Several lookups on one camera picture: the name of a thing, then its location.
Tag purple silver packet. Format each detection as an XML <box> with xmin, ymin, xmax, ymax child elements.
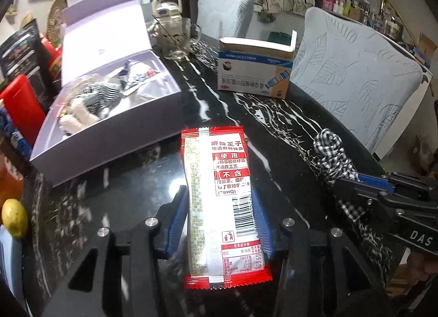
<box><xmin>109</xmin><ymin>60</ymin><xmax>161</xmax><ymax>95</ymax></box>

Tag light blue device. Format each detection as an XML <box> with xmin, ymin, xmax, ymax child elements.
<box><xmin>0</xmin><ymin>226</ymin><xmax>26</xmax><ymax>307</ymax></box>

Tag lavender cardboard box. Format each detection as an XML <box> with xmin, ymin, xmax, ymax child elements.
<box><xmin>29</xmin><ymin>0</ymin><xmax>183</xmax><ymax>188</ymax></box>

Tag glass teapot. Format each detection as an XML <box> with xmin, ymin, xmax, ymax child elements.
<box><xmin>149</xmin><ymin>0</ymin><xmax>183</xmax><ymax>47</ymax></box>

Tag round woven mat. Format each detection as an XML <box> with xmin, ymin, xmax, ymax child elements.
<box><xmin>46</xmin><ymin>0</ymin><xmax>67</xmax><ymax>44</ymax></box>

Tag large chair with grey cover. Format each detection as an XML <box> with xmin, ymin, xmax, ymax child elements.
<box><xmin>291</xmin><ymin>7</ymin><xmax>428</xmax><ymax>162</ymax></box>

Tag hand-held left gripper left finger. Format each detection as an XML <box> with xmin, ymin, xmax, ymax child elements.
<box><xmin>41</xmin><ymin>185</ymin><xmax>192</xmax><ymax>317</ymax></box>

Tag jar with orange liquid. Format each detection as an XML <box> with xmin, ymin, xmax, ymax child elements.
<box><xmin>0</xmin><ymin>153</ymin><xmax>24</xmax><ymax>222</ymax></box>

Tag yellow lemon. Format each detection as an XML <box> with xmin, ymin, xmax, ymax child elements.
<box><xmin>1</xmin><ymin>198</ymin><xmax>28</xmax><ymax>238</ymax></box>

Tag dark snack bag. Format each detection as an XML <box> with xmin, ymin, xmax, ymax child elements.
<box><xmin>0</xmin><ymin>19</ymin><xmax>59</xmax><ymax>112</ymax></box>

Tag small chair with grey cover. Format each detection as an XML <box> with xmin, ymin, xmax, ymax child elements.
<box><xmin>197</xmin><ymin>0</ymin><xmax>255</xmax><ymax>40</ymax></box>

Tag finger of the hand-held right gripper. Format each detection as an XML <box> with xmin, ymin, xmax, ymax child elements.
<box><xmin>333</xmin><ymin>177</ymin><xmax>394</xmax><ymax>225</ymax></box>
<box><xmin>356</xmin><ymin>172</ymin><xmax>399</xmax><ymax>189</ymax></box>

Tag large red snack packet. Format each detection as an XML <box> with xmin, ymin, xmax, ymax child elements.
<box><xmin>180</xmin><ymin>126</ymin><xmax>273</xmax><ymax>291</ymax></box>

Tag white fluffy toy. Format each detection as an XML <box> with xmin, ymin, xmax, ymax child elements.
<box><xmin>58</xmin><ymin>103</ymin><xmax>100</xmax><ymax>136</ymax></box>

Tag gingham scrunchie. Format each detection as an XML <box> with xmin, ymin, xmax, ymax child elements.
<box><xmin>313</xmin><ymin>128</ymin><xmax>368</xmax><ymax>225</ymax></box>

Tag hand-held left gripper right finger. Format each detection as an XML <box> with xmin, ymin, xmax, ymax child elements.
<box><xmin>251</xmin><ymin>194</ymin><xmax>391</xmax><ymax>317</ymax></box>

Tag row of cosmetic bottles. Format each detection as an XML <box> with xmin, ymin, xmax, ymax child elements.
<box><xmin>315</xmin><ymin>0</ymin><xmax>411</xmax><ymax>37</ymax></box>

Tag gingham plush toy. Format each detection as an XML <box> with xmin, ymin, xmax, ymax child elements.
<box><xmin>70</xmin><ymin>81</ymin><xmax>120</xmax><ymax>119</ymax></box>

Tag blue and white carton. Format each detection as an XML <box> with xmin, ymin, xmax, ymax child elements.
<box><xmin>217</xmin><ymin>30</ymin><xmax>298</xmax><ymax>99</ymax></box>

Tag glass mug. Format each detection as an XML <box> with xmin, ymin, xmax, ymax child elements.
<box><xmin>161</xmin><ymin>18</ymin><xmax>201</xmax><ymax>61</ymax></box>

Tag blue tube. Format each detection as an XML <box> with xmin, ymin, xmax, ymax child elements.
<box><xmin>0</xmin><ymin>101</ymin><xmax>33</xmax><ymax>162</ymax></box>

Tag red canister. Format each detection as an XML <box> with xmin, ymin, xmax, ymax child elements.
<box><xmin>0</xmin><ymin>74</ymin><xmax>47</xmax><ymax>148</ymax></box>

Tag red packets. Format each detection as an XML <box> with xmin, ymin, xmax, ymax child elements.
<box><xmin>39</xmin><ymin>33</ymin><xmax>64</xmax><ymax>81</ymax></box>

